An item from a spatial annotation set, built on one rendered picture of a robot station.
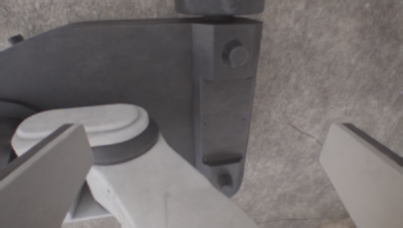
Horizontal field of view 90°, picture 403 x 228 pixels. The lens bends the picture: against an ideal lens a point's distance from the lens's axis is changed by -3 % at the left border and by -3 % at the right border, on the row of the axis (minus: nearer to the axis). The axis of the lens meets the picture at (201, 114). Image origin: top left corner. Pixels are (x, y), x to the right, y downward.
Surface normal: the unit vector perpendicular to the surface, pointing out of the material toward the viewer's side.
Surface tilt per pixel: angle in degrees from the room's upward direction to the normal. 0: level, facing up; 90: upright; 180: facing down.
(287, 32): 0
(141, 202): 90
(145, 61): 0
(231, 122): 0
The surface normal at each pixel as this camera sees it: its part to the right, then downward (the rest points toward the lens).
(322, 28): 0.19, 0.48
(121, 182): 0.00, -0.87
